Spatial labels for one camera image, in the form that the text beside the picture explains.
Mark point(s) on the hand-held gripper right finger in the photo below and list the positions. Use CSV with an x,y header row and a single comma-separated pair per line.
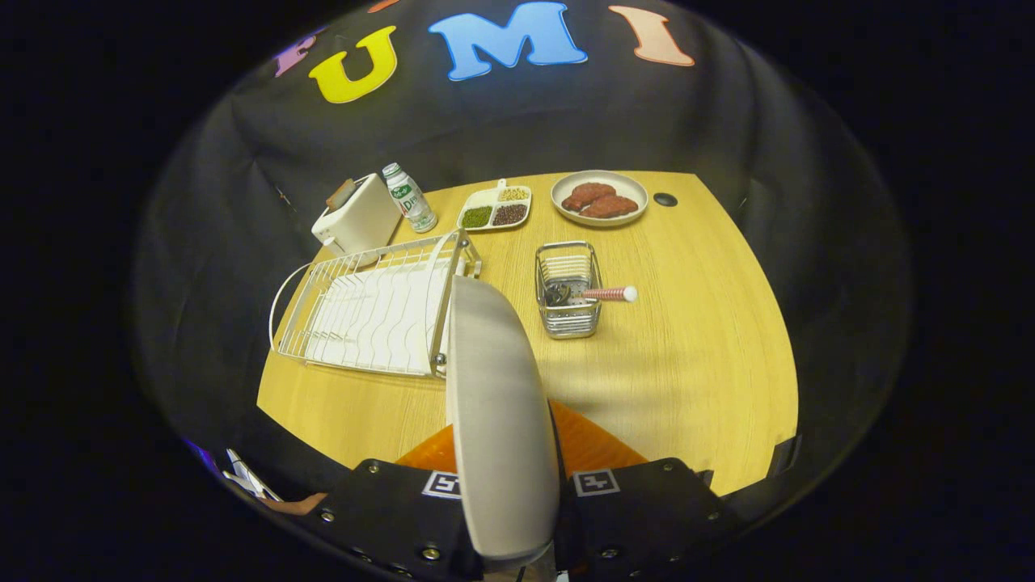
x,y
647,517

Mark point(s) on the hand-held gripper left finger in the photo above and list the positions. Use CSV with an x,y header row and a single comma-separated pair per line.
x,y
388,517

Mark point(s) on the beige round plate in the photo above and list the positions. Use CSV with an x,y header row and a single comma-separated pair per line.
x,y
493,420

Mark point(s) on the beige plate with meat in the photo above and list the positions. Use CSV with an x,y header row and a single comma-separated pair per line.
x,y
631,190

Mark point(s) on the white toaster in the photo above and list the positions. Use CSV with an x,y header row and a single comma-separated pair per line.
x,y
364,218

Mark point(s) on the red meat patty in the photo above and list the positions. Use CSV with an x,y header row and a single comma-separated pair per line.
x,y
614,207
586,194

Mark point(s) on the white green label bottle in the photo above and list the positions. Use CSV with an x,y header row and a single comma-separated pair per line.
x,y
411,200

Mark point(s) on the white sectioned tray with beans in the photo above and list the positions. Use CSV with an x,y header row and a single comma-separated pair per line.
x,y
493,214

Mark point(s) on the toast slice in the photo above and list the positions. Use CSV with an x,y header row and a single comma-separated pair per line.
x,y
340,194

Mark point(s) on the black backdrop cloth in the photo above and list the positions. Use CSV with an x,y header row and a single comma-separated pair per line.
x,y
517,121

